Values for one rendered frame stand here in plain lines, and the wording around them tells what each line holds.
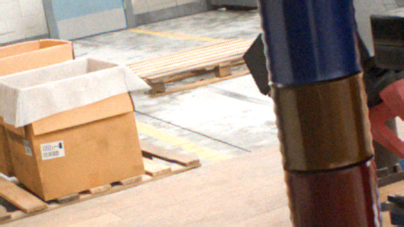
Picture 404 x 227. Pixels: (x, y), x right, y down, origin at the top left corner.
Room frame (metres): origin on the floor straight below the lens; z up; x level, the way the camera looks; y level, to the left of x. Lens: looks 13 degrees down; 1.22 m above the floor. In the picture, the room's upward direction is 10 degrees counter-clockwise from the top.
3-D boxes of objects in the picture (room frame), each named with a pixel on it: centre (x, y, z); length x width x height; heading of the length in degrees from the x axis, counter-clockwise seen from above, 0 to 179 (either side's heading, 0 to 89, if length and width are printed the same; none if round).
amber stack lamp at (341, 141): (0.37, -0.06, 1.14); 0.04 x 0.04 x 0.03
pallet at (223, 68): (7.45, -0.37, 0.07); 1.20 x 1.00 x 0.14; 111
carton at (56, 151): (4.30, 0.41, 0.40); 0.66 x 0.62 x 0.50; 20
